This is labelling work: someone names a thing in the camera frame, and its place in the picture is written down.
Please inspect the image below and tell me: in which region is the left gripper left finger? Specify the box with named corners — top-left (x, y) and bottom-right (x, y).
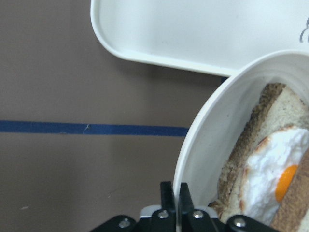
top-left (160, 181), bottom-right (176, 214)

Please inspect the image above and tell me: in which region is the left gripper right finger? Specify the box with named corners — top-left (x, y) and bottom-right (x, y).
top-left (179, 182), bottom-right (194, 215)

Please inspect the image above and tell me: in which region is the white round plate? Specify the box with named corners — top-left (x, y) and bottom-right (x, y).
top-left (173, 49), bottom-right (309, 232)

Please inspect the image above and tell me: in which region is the bread slice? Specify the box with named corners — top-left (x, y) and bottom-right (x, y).
top-left (210, 83), bottom-right (309, 222)
top-left (270, 151), bottom-right (309, 232)

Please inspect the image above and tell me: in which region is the fried egg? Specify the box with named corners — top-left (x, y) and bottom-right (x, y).
top-left (240, 127), bottom-right (309, 225)

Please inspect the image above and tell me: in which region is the cream bear tray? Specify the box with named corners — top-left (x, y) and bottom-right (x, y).
top-left (90, 0), bottom-right (309, 76)

